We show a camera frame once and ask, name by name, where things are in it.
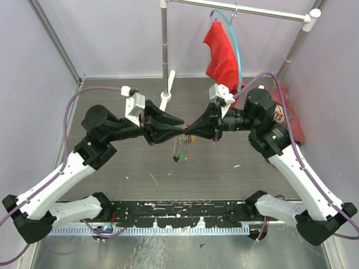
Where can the teal clothes hanger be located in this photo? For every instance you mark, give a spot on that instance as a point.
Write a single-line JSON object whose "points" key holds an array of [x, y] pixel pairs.
{"points": [[234, 39]]}

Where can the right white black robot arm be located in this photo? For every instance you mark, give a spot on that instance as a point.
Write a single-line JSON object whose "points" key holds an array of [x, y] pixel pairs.
{"points": [[321, 213]]}

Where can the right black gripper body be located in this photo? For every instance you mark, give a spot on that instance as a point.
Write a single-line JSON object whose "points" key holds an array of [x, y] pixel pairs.
{"points": [[221, 127]]}

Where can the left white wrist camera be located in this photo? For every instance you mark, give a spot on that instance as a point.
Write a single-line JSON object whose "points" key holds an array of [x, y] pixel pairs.
{"points": [[135, 104]]}

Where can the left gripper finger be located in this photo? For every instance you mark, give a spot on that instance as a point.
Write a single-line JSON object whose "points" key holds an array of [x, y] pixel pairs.
{"points": [[153, 111], [163, 132]]}

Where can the slotted cable duct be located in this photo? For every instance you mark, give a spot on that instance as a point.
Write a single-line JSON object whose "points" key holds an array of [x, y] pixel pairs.
{"points": [[82, 230]]}

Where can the metal numbered keyring organizer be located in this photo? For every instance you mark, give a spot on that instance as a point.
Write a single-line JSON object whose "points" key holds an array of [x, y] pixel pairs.
{"points": [[179, 144]]}

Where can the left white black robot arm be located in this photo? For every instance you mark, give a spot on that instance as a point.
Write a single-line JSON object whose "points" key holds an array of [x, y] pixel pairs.
{"points": [[36, 212]]}

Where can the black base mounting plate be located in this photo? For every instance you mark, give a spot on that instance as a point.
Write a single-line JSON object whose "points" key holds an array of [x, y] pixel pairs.
{"points": [[181, 214]]}

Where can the dark red printed shirt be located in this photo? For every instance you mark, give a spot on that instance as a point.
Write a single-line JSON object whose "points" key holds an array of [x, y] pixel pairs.
{"points": [[292, 117]]}

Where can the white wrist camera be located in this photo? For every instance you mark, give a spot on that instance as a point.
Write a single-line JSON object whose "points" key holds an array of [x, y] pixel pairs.
{"points": [[135, 104], [220, 95]]}

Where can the red shirt on hanger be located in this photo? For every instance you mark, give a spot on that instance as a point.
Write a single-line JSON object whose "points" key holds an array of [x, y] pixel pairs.
{"points": [[223, 67]]}

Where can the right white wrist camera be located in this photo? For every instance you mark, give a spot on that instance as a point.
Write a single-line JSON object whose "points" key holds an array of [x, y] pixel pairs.
{"points": [[220, 95]]}

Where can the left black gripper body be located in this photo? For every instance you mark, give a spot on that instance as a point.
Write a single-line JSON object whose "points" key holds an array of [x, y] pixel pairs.
{"points": [[146, 120]]}

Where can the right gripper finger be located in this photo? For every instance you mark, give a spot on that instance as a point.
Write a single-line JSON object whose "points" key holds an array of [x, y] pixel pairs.
{"points": [[206, 117], [206, 131]]}

